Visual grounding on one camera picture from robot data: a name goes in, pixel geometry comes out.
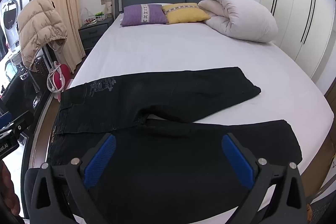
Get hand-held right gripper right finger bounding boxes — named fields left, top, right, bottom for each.
left=221, top=133, right=307, bottom=224

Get yellow patterned pillow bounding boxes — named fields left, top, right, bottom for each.
left=161, top=3, right=210, bottom=24

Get red round object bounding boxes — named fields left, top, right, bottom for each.
left=49, top=63, right=72, bottom=93

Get white wardrobe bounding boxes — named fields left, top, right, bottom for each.
left=260, top=0, right=336, bottom=80

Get person's left hand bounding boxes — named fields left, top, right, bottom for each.
left=0, top=161, right=21, bottom=217

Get beige puffer jacket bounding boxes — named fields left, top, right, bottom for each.
left=17, top=0, right=68, bottom=68

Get white wire basket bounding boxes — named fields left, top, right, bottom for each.
left=89, top=11, right=107, bottom=23

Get white cord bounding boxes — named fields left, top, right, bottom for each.
left=47, top=61, right=66, bottom=95

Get purple patterned pillow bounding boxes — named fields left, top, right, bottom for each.
left=120, top=4, right=168, bottom=26

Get grey nightstand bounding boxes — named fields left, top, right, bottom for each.
left=78, top=17, right=114, bottom=52

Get black pants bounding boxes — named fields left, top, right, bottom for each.
left=47, top=67, right=303, bottom=224

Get bed with white sheet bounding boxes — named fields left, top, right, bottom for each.
left=24, top=14, right=329, bottom=224

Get beige curtain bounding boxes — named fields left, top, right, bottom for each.
left=46, top=0, right=86, bottom=73

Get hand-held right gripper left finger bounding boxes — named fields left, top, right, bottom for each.
left=30, top=133, right=117, bottom=224

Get white puffy cushion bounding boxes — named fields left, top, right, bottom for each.
left=197, top=0, right=279, bottom=43

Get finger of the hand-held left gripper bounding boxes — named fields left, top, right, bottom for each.
left=0, top=111, right=35, bottom=136

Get grey mesh seat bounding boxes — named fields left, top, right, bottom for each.
left=307, top=187, right=336, bottom=224

